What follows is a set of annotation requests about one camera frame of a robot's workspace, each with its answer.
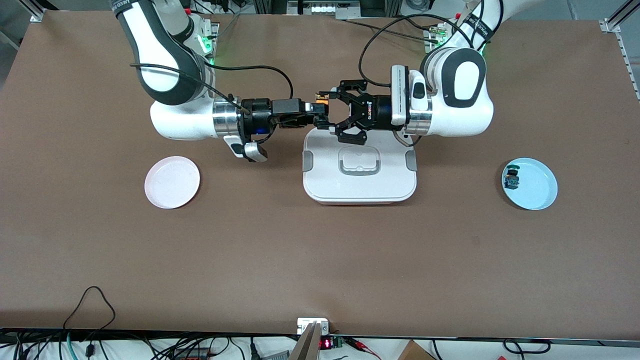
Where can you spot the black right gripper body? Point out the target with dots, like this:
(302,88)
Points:
(259,114)

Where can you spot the red clip leads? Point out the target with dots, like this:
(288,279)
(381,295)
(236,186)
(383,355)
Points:
(357,343)

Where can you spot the light blue round plate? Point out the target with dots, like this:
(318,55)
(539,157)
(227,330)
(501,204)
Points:
(537,185)

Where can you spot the pink round plate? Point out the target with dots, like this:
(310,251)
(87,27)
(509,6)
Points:
(172,182)

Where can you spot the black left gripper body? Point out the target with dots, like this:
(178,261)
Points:
(376,113)

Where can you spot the silver equipment box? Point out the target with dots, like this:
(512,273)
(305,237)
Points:
(325,9)

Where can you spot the red digit display module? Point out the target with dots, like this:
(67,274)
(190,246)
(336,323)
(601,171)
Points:
(325,344)

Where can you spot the white mount bracket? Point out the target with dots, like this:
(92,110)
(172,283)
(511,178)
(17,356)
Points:
(304,325)

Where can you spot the orange push-button switch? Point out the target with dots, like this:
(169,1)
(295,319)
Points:
(322,98)

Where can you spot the cardboard box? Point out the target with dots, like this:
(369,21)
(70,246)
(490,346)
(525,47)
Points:
(415,352)

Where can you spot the green push-button switch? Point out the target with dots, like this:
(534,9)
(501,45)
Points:
(512,178)

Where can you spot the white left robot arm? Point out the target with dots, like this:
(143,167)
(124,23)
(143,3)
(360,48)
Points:
(465,70)

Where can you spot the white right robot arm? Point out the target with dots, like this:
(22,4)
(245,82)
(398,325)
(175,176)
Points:
(180,122)

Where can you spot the grey mount beam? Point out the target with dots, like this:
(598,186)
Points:
(306,347)

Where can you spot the aluminium profile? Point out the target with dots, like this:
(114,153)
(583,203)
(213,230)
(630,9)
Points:
(612,24)
(35,12)

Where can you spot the green circuit board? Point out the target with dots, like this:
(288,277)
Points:
(337,342)

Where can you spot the perforated aluminium rail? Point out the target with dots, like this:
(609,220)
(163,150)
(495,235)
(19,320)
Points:
(627,60)

